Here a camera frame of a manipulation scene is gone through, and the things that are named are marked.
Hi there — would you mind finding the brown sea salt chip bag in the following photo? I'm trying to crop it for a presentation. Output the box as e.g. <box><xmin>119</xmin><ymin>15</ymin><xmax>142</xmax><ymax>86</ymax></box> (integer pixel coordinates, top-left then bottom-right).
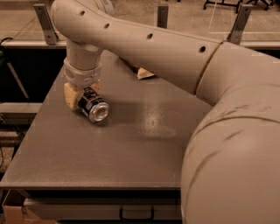
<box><xmin>120</xmin><ymin>58</ymin><xmax>154</xmax><ymax>80</ymax></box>

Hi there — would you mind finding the clear glass barrier panel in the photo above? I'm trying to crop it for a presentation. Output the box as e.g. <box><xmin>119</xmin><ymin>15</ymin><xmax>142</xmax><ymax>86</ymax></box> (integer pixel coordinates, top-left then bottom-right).
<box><xmin>0</xmin><ymin>0</ymin><xmax>280</xmax><ymax>41</ymax></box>

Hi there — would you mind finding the metal bracket post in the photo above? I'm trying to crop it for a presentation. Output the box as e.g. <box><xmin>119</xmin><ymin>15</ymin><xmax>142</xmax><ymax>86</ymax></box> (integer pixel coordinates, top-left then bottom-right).
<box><xmin>33</xmin><ymin>3</ymin><xmax>58</xmax><ymax>46</ymax></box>
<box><xmin>157</xmin><ymin>5</ymin><xmax>169</xmax><ymax>28</ymax></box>
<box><xmin>227</xmin><ymin>4</ymin><xmax>253</xmax><ymax>45</ymax></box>

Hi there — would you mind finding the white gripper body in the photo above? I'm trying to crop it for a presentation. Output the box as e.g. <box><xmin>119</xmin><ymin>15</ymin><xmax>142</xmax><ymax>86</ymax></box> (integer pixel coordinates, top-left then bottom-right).
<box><xmin>63</xmin><ymin>59</ymin><xmax>102</xmax><ymax>88</ymax></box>

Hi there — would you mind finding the cardboard box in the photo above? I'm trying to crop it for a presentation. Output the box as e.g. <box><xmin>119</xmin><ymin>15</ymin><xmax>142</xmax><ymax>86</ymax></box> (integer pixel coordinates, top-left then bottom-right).
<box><xmin>1</xmin><ymin>190</ymin><xmax>56</xmax><ymax>224</ymax></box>

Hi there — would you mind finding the left metal bracket post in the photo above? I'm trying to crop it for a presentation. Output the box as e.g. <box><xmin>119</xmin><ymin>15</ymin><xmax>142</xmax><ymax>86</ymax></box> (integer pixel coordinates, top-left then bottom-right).
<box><xmin>33</xmin><ymin>3</ymin><xmax>58</xmax><ymax>46</ymax></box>

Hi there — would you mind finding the grey drawer with handle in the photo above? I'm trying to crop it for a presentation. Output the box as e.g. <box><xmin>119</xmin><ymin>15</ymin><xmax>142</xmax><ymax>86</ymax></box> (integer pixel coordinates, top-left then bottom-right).
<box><xmin>24</xmin><ymin>198</ymin><xmax>181</xmax><ymax>221</ymax></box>

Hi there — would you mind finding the middle metal bracket post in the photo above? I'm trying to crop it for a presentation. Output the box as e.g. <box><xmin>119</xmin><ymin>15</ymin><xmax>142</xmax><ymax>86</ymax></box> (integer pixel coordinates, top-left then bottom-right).
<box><xmin>157</xmin><ymin>5</ymin><xmax>169</xmax><ymax>28</ymax></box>

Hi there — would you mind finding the right metal bracket post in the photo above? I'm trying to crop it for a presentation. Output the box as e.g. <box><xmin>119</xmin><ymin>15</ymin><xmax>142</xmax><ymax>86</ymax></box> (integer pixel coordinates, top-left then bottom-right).
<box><xmin>227</xmin><ymin>4</ymin><xmax>253</xmax><ymax>45</ymax></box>

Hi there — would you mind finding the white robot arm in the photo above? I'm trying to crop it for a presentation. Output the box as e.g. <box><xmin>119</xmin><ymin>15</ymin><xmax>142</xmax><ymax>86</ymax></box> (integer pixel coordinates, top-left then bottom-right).
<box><xmin>51</xmin><ymin>0</ymin><xmax>280</xmax><ymax>224</ymax></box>

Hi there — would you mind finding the blue pepsi can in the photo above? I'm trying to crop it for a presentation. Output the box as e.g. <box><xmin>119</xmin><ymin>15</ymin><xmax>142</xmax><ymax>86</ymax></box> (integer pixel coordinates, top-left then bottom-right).
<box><xmin>78</xmin><ymin>87</ymin><xmax>109</xmax><ymax>123</ymax></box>

